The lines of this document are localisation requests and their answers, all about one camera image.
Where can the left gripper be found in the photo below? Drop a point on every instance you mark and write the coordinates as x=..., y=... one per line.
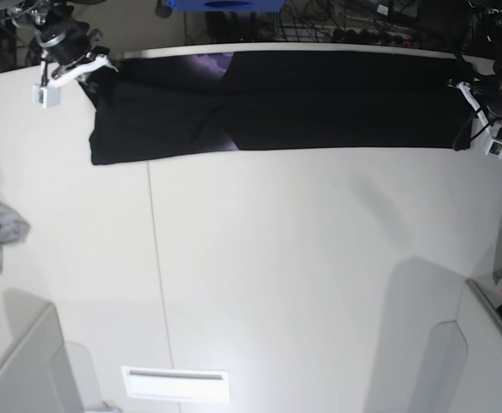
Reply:
x=486, y=89

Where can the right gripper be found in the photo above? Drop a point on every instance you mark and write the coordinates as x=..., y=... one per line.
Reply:
x=74, y=47

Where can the black T-shirt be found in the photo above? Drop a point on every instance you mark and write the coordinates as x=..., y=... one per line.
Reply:
x=151, y=109

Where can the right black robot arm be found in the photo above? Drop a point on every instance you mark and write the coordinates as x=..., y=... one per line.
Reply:
x=36, y=16

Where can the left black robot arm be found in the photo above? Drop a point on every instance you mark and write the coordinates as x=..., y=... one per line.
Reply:
x=478, y=30

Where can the blue plastic bin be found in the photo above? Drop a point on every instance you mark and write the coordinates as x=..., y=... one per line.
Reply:
x=188, y=6

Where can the black power strip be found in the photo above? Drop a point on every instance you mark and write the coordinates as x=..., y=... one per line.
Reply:
x=372, y=38

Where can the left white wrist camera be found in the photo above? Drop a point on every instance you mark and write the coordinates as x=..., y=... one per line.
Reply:
x=492, y=147

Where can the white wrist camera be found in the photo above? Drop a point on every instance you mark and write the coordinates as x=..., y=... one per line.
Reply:
x=46, y=96
x=492, y=147

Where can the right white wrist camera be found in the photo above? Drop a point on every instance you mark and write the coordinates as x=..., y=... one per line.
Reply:
x=46, y=96

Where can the white cable slot cover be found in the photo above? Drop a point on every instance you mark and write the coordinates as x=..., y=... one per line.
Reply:
x=183, y=386

